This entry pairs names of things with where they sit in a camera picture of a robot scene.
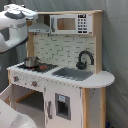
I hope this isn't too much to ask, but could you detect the black toy stovetop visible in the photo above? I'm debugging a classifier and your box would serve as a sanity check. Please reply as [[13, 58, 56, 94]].
[[20, 63, 56, 73]]

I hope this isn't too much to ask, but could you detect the grey ice dispenser panel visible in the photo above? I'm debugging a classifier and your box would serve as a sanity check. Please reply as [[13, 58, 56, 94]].
[[55, 93, 71, 120]]

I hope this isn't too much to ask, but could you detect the grey range hood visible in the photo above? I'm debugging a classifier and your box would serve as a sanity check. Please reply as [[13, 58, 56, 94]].
[[28, 23, 55, 33]]

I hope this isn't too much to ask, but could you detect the right red stove knob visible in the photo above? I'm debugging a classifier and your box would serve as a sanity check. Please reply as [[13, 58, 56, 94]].
[[32, 81, 37, 87]]

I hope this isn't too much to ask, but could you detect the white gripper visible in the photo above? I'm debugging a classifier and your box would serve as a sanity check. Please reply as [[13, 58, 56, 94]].
[[4, 4, 38, 20]]

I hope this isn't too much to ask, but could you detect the left red stove knob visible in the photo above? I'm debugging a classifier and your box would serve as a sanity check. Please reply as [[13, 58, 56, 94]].
[[13, 76, 19, 82]]

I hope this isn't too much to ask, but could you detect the small metal pot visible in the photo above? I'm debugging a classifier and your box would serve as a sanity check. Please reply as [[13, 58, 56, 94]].
[[23, 56, 40, 67]]

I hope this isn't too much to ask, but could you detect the white toy microwave door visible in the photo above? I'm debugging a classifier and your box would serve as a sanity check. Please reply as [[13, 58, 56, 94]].
[[50, 14, 93, 34]]

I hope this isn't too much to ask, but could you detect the grey cabinet door handle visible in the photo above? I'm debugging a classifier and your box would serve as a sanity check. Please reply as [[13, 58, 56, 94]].
[[47, 101, 52, 119]]

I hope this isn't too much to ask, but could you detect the wooden toy kitchen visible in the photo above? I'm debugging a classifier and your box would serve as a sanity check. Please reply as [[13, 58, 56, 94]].
[[6, 9, 116, 128]]

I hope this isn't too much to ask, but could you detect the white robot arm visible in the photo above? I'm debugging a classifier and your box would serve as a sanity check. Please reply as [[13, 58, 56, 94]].
[[0, 4, 38, 128]]

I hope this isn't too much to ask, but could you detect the grey toy sink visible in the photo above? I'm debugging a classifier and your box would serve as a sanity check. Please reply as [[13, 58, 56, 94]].
[[52, 67, 92, 81]]

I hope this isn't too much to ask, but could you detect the black toy faucet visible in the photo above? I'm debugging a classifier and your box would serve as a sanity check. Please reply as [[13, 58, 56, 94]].
[[75, 50, 95, 71]]

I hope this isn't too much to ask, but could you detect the red stove knob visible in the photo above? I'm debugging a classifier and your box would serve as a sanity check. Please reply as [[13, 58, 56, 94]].
[[32, 81, 37, 87], [13, 76, 19, 82]]

